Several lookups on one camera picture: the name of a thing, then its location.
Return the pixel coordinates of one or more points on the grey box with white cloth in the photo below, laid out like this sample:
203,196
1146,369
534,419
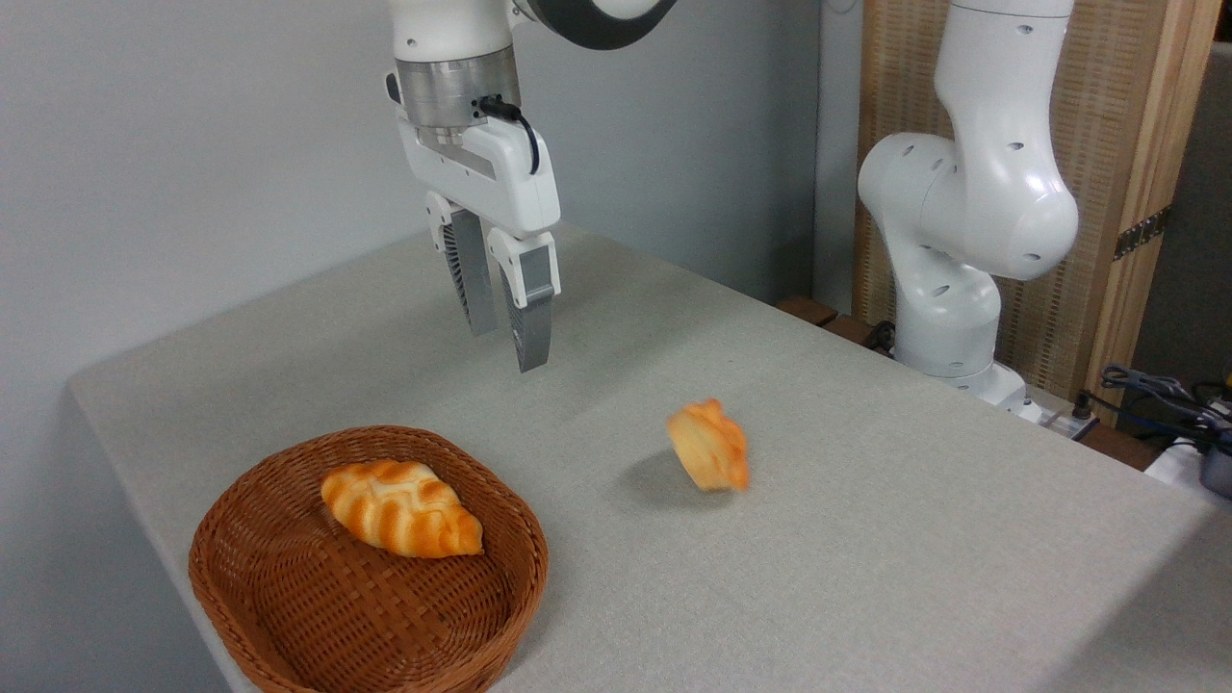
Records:
1215,474

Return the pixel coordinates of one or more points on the braided orange bread loaf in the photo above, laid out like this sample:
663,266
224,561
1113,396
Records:
399,505

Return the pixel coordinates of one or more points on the brown wooden block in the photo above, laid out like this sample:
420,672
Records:
808,310

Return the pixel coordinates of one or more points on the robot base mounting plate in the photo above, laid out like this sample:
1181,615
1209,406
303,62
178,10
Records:
1059,416

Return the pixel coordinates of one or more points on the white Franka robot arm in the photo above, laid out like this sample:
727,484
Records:
982,192

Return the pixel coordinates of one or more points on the round pale bread bun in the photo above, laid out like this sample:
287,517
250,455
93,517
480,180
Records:
710,448

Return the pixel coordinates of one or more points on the brown wicker basket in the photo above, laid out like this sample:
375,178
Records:
385,626

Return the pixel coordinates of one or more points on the metal screen hinge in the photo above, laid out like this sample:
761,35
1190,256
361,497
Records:
1142,232

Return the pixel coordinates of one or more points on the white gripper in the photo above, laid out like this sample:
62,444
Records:
510,188

